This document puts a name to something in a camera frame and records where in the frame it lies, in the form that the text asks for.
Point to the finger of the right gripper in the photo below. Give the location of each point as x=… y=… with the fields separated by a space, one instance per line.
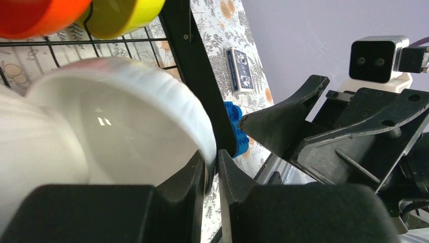
x=277 y=127

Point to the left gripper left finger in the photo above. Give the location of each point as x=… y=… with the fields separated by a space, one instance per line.
x=170 y=212

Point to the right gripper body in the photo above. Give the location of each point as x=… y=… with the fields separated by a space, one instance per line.
x=380 y=143

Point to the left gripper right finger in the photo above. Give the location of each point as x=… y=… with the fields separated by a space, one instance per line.
x=313 y=212

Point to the white ribbed bowl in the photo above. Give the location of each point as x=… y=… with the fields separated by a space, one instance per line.
x=136 y=123
x=38 y=147

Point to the blue toy truck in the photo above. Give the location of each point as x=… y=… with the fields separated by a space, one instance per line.
x=235 y=115

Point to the blue playing card box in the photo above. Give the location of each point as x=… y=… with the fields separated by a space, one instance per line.
x=239 y=71

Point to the lime green bowl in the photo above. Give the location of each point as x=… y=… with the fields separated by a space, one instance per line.
x=109 y=19

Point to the right orange bowl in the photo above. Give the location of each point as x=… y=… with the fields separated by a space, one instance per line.
x=26 y=19

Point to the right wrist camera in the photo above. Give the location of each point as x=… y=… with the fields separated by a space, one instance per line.
x=385 y=63

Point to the black wire dish rack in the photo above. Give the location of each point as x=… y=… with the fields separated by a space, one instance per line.
x=172 y=42

